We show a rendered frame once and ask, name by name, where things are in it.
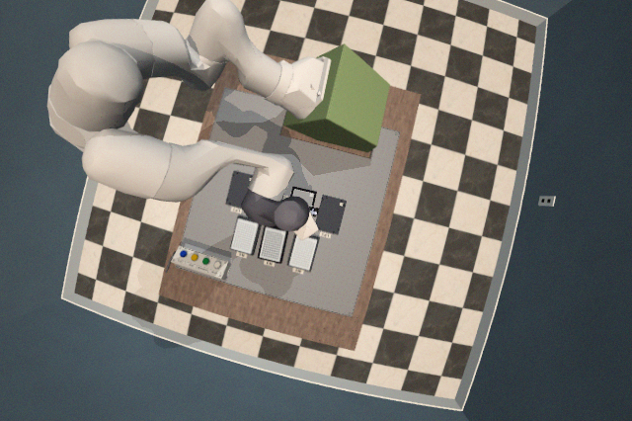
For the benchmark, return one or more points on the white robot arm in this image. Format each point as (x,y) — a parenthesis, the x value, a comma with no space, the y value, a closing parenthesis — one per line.
(97,85)

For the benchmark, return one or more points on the grey button panel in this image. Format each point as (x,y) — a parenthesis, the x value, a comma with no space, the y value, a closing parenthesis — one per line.
(192,257)

